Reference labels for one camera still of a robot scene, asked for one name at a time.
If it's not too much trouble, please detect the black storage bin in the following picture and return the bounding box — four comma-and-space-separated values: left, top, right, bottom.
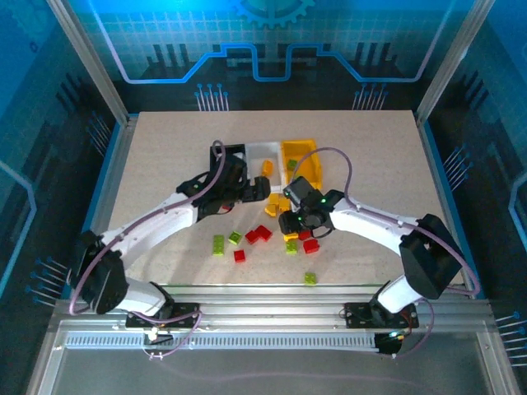
208, 142, 250, 182

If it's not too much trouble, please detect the white storage bin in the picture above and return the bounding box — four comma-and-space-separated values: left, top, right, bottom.
244, 141, 289, 195

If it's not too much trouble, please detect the aluminium front beam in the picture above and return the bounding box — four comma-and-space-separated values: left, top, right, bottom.
51, 283, 493, 330

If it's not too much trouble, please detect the yellow storage bin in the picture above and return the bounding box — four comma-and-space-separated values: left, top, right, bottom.
280, 138, 326, 189

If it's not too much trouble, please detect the grey metal bottom panel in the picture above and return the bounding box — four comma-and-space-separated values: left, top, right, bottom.
24, 320, 522, 395

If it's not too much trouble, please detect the black controller box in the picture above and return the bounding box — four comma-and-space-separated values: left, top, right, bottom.
373, 331, 413, 357

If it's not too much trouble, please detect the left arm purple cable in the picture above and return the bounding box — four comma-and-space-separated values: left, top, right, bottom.
68, 140, 228, 360

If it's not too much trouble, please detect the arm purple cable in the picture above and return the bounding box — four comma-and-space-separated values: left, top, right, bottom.
292, 146, 482, 358
68, 140, 228, 360

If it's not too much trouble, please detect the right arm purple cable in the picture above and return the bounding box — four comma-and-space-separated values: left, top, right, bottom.
292, 146, 482, 358

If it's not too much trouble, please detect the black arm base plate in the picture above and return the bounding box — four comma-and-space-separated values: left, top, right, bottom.
125, 302, 203, 329
344, 302, 420, 329

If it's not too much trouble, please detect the slotted white cable duct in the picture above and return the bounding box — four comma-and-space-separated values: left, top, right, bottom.
63, 333, 378, 351

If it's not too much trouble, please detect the aluminium blue table side rail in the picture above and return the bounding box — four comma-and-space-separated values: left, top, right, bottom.
59, 114, 139, 300

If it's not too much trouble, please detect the aluminium frame post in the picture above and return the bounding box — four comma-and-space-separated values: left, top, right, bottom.
45, 0, 132, 124
414, 0, 498, 125

